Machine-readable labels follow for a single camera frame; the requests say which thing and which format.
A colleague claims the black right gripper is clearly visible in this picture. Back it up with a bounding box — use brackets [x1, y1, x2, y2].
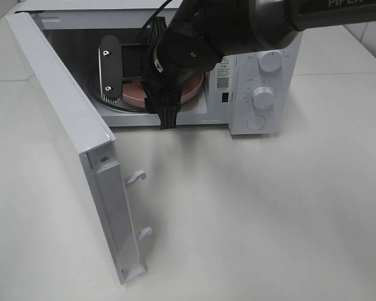
[141, 43, 191, 130]

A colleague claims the pink round plate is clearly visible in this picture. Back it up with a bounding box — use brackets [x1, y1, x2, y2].
[123, 71, 204, 108]

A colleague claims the white microwave door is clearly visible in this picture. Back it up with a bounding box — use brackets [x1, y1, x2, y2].
[6, 13, 152, 284]

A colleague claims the round white door button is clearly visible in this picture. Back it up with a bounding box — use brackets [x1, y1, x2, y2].
[247, 115, 266, 131]

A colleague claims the white timer knob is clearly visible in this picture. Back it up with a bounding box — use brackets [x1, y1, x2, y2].
[251, 87, 275, 110]

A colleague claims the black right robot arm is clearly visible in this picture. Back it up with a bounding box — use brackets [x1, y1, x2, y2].
[142, 0, 376, 129]

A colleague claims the white warning label sticker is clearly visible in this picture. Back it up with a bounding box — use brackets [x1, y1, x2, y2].
[215, 57, 231, 90]

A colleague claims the glass microwave turntable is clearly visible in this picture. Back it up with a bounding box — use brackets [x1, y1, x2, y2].
[85, 75, 145, 113]

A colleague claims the white microwave oven body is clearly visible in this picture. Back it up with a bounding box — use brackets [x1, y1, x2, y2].
[7, 1, 301, 140]

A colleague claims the upper white power knob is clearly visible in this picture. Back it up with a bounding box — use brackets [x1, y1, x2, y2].
[258, 50, 283, 72]

